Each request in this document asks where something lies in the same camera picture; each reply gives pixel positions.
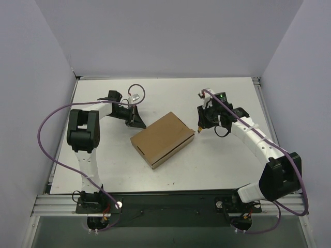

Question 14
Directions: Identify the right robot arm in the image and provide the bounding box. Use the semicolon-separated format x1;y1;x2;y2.
197;89;302;203

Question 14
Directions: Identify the brown cardboard express box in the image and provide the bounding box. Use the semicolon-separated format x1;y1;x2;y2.
130;112;195;169

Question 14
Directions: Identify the aluminium front frame rail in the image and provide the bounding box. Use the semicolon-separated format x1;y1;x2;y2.
31;192;310;218

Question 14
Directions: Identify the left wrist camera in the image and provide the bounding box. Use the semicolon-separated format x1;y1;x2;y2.
128;94;140;102

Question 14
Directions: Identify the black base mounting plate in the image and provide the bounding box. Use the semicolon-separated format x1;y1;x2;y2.
76;189;262;230

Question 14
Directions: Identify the aluminium table edge rail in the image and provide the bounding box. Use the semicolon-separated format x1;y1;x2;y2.
252;76;297;194

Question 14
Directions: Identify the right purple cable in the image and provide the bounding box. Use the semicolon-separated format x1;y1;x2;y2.
200;89;310;235

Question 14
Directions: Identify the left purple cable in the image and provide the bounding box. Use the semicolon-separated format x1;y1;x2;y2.
38;84;146;232

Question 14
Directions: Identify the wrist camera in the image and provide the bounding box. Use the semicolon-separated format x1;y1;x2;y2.
128;94;140;102
198;90;213;110

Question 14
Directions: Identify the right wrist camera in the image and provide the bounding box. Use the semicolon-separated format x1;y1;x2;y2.
198;90;213;110

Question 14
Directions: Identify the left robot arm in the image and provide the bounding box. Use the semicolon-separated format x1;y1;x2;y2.
67;90;146;213

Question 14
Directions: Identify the purple cable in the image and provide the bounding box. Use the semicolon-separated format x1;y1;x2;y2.
38;84;146;232
200;89;310;235

